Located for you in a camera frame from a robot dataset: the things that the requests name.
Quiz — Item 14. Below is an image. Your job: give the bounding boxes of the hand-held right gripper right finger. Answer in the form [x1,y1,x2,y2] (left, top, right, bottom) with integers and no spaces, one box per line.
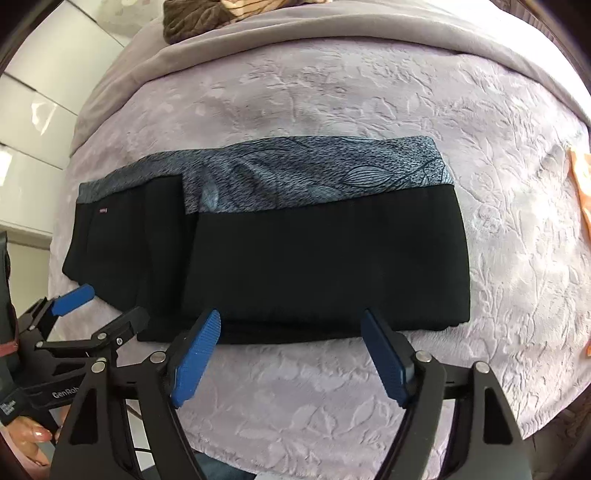
[361,308,528,480]

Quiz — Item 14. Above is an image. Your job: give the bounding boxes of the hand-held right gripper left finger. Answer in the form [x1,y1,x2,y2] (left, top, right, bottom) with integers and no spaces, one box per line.
[51,308,222,480]

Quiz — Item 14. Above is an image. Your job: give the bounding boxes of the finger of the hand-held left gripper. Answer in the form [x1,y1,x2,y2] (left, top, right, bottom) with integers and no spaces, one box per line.
[39,307,151,357]
[18,284,96,334]

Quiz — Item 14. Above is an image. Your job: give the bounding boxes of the black pants with grey stripes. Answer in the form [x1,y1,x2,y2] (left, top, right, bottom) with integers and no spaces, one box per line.
[62,135,472,346]

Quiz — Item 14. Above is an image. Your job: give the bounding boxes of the person's left hand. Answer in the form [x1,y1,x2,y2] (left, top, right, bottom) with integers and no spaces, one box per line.
[0,415,63,467]

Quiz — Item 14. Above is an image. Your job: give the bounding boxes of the white wardrobe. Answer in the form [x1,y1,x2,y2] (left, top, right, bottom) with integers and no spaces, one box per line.
[0,0,136,237]

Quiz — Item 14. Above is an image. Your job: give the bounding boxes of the orange cloth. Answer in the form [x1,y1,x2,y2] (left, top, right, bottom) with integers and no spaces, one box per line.
[566,147,591,223]

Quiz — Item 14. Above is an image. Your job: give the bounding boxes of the lavender embossed blanket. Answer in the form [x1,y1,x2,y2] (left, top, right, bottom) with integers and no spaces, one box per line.
[48,34,591,476]

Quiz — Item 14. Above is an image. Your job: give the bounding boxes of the plain grey blanket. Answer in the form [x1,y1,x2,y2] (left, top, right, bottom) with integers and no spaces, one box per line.
[71,0,583,153]

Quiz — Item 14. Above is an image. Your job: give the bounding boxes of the dark wooden headboard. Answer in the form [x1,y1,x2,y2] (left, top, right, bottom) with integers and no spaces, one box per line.
[508,0,573,58]

